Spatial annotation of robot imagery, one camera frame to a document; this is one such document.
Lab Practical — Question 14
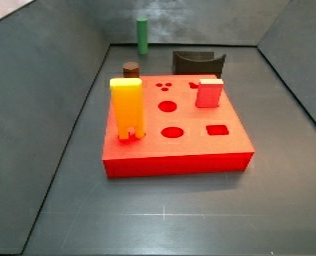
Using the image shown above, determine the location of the brown hexagonal peg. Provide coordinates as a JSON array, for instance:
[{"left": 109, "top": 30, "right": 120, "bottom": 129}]
[{"left": 123, "top": 62, "right": 139, "bottom": 78}]

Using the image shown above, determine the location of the red rectangular block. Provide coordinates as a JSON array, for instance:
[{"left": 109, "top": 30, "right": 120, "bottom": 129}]
[{"left": 195, "top": 79, "right": 223, "bottom": 108}]

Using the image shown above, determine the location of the yellow notched block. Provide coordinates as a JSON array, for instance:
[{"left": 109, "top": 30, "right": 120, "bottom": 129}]
[{"left": 109, "top": 78, "right": 144, "bottom": 140}]

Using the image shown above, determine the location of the green cylinder peg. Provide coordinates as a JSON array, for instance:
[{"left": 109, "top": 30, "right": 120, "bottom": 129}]
[{"left": 136, "top": 18, "right": 148, "bottom": 55}]

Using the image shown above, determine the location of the black curved block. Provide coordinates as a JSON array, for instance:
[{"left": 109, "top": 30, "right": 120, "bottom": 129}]
[{"left": 172, "top": 51, "right": 226, "bottom": 77}]

